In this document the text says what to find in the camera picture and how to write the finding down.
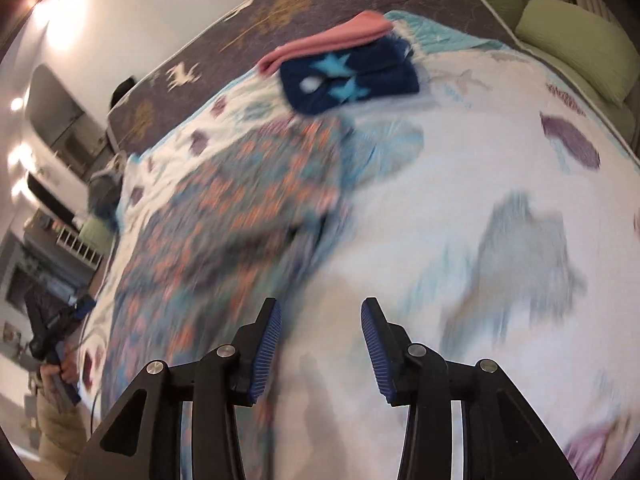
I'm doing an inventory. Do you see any black garment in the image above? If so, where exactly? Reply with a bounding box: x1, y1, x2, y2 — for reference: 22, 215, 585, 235
111, 76, 138, 108

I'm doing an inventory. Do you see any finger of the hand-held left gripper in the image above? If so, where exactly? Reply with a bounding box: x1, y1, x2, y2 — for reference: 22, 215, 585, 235
70, 295, 98, 322

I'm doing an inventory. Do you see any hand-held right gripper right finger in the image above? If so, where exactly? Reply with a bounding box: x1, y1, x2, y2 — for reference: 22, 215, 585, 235
360, 296, 571, 480

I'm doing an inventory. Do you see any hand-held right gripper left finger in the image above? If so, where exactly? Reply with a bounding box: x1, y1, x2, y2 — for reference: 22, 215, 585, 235
70, 297, 283, 480

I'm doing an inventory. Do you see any blue floral shirt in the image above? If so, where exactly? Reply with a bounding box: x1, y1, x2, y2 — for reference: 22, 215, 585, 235
100, 117, 353, 480

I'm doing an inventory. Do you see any white rack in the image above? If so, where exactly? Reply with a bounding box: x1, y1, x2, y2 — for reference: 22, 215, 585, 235
55, 227, 103, 271

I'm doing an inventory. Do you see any pink folded garment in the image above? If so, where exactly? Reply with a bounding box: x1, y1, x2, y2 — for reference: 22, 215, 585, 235
257, 10, 393, 76

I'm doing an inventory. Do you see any pile of grey-blue clothes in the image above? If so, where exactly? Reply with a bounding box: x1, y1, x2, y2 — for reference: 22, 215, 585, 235
87, 152, 131, 226

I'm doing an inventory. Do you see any person's left hand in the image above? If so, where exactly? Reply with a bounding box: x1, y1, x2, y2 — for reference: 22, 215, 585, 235
40, 355, 81, 392

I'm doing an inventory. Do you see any white shell-print quilt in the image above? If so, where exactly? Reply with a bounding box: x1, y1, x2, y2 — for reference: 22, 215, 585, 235
80, 10, 640, 480

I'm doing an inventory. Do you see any grey deer-print mattress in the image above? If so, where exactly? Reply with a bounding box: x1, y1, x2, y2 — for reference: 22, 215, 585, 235
107, 0, 640, 171

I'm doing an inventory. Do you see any navy star-print folded garment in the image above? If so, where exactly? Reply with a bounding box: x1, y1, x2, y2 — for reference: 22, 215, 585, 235
279, 40, 421, 116

